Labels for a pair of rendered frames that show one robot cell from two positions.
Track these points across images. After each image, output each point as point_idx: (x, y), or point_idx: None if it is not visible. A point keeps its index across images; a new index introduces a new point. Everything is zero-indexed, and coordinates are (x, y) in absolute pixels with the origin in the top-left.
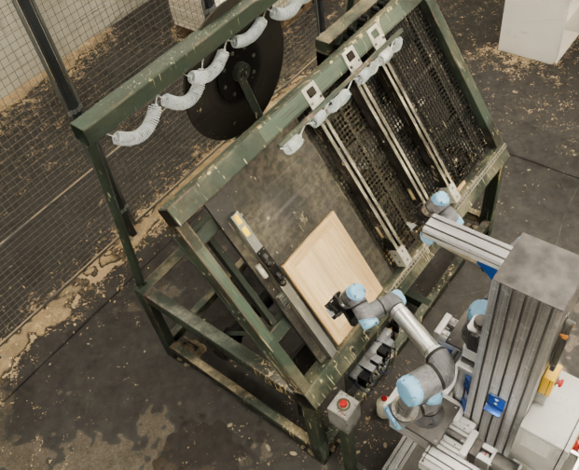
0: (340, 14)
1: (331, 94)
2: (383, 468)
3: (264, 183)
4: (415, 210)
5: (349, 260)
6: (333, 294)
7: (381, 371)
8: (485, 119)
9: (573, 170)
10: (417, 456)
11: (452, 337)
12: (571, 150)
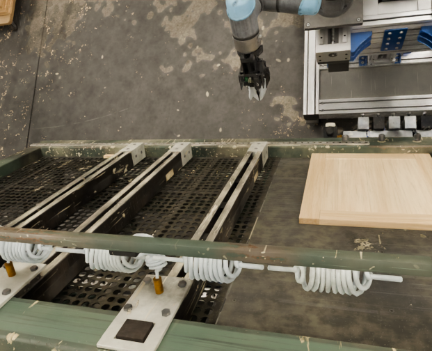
0: None
1: (142, 243)
2: None
3: (412, 326)
4: (250, 72)
5: (332, 182)
6: (393, 176)
7: (385, 129)
8: (8, 161)
9: (20, 141)
10: (408, 90)
11: (353, 19)
12: None
